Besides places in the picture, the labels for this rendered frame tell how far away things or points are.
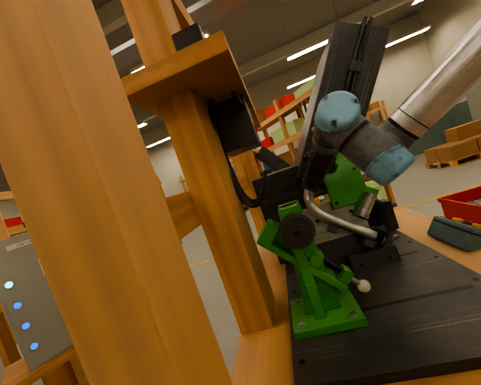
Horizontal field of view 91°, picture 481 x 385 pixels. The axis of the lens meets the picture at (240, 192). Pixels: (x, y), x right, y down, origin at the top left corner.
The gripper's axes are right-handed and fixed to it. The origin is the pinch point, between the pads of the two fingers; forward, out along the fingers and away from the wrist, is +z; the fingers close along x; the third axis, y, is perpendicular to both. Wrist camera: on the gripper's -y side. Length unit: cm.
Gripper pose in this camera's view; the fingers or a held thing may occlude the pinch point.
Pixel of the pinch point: (317, 170)
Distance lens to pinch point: 79.7
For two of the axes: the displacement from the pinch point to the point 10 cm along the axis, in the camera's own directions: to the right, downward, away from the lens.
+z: 2.3, 1.8, 9.6
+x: -8.5, -4.3, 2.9
